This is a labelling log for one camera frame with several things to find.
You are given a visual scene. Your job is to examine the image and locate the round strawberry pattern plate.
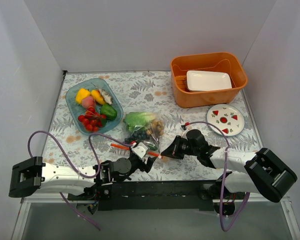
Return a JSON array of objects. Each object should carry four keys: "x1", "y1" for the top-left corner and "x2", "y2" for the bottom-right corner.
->
[{"x1": 206, "y1": 104, "x2": 245, "y2": 137}]

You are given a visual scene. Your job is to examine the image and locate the white rectangular plate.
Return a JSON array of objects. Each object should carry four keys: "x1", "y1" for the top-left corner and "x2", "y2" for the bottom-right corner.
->
[{"x1": 186, "y1": 70, "x2": 232, "y2": 92}]

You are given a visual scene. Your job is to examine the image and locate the red fake cherries bunch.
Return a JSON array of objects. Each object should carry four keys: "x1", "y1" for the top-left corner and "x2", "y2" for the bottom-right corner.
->
[{"x1": 77, "y1": 106, "x2": 107, "y2": 133}]

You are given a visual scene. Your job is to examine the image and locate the orange plastic basket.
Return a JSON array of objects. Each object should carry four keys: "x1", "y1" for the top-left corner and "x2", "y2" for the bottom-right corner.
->
[{"x1": 170, "y1": 52, "x2": 248, "y2": 108}]

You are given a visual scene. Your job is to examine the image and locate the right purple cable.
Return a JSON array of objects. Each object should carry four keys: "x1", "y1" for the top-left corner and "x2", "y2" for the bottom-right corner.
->
[{"x1": 184, "y1": 121, "x2": 251, "y2": 232}]

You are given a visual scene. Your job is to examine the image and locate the grey fake oyster shell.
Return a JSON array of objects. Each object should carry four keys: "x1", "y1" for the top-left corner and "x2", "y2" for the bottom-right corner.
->
[{"x1": 96, "y1": 87, "x2": 114, "y2": 105}]

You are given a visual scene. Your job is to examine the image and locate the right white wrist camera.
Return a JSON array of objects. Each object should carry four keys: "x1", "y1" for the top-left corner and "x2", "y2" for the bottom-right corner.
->
[{"x1": 181, "y1": 122, "x2": 190, "y2": 138}]

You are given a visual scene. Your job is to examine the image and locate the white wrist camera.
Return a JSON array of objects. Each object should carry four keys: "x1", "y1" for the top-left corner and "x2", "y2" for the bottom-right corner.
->
[
  {"x1": 130, "y1": 142, "x2": 149, "y2": 160},
  {"x1": 181, "y1": 122, "x2": 190, "y2": 138}
]

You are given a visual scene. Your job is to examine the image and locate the green fake lettuce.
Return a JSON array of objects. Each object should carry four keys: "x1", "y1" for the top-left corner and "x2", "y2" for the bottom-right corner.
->
[{"x1": 123, "y1": 112, "x2": 157, "y2": 133}]

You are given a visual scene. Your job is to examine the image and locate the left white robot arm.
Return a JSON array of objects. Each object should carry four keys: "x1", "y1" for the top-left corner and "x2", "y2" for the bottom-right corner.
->
[{"x1": 8, "y1": 152, "x2": 157, "y2": 200}]

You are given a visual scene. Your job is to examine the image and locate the green fake cucumber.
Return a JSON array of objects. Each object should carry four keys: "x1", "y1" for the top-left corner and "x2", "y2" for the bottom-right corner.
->
[{"x1": 142, "y1": 141, "x2": 158, "y2": 151}]

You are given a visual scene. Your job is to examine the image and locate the brown fake nuts cluster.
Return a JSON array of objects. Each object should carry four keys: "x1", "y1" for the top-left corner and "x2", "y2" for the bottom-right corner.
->
[{"x1": 146, "y1": 120, "x2": 165, "y2": 138}]

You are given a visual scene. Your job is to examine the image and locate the dark fake blueberries bunch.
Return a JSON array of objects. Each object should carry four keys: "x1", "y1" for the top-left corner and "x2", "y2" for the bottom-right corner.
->
[{"x1": 124, "y1": 130, "x2": 150, "y2": 144}]

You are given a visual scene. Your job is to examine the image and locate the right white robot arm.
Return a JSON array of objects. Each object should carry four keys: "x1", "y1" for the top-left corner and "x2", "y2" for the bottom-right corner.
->
[{"x1": 161, "y1": 129, "x2": 298, "y2": 203}]

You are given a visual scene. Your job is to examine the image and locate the floral patterned table mat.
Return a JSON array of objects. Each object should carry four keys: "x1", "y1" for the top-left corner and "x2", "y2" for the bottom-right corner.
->
[{"x1": 42, "y1": 71, "x2": 261, "y2": 181}]

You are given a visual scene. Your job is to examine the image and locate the clear zip top bag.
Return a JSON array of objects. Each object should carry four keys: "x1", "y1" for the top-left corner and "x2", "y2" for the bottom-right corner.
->
[{"x1": 123, "y1": 112, "x2": 165, "y2": 158}]

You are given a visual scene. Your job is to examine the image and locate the green fake bell pepper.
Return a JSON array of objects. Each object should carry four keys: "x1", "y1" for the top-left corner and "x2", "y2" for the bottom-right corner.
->
[{"x1": 100, "y1": 103, "x2": 118, "y2": 121}]

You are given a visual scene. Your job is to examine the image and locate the pink fake peach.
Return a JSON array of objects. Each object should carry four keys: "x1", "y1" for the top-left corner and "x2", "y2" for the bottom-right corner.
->
[{"x1": 81, "y1": 96, "x2": 96, "y2": 109}]

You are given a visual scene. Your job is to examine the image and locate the blue transparent tray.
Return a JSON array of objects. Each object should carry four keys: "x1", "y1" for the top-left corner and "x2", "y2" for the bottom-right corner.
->
[{"x1": 65, "y1": 78, "x2": 124, "y2": 137}]

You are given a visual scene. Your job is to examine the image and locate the yellow orange fake fruit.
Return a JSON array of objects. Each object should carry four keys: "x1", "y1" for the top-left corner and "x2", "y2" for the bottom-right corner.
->
[{"x1": 91, "y1": 89, "x2": 106, "y2": 106}]

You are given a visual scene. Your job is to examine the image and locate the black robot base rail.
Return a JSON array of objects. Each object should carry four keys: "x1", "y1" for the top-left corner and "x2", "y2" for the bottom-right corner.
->
[{"x1": 67, "y1": 180, "x2": 221, "y2": 214}]

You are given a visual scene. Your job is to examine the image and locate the yellow fake pepper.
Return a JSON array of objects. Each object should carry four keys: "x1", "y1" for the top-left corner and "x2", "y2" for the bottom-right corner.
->
[{"x1": 75, "y1": 88, "x2": 91, "y2": 105}]

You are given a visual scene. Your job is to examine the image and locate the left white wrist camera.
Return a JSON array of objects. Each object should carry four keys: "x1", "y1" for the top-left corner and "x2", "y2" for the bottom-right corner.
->
[{"x1": 130, "y1": 142, "x2": 149, "y2": 160}]

